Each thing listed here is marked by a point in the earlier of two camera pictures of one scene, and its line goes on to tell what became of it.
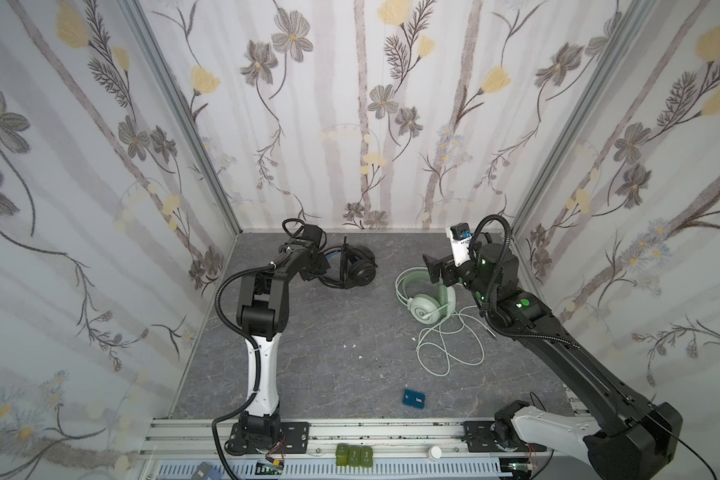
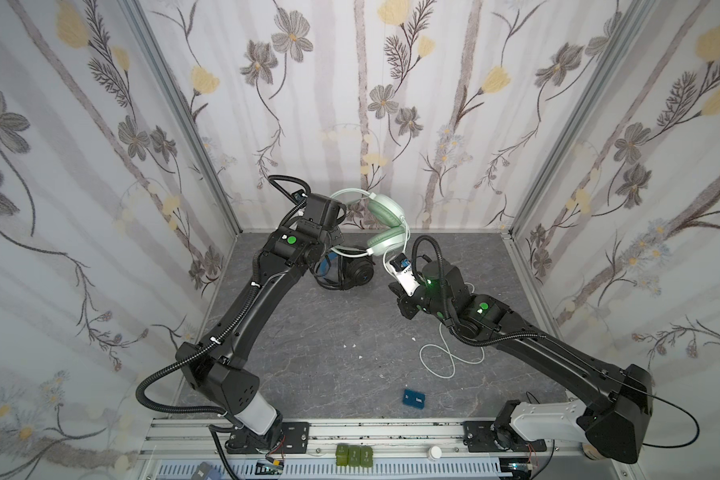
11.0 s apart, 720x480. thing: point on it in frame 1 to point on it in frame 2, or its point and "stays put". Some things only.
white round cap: [434, 453] stays put
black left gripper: [327, 264] to [341, 273]
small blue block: [414, 399] stays put
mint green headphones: [455, 335] to [387, 234]
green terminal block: [353, 455] stays put
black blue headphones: [357, 266] stays put
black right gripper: [442, 271] to [406, 302]
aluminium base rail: [352, 449] stays put
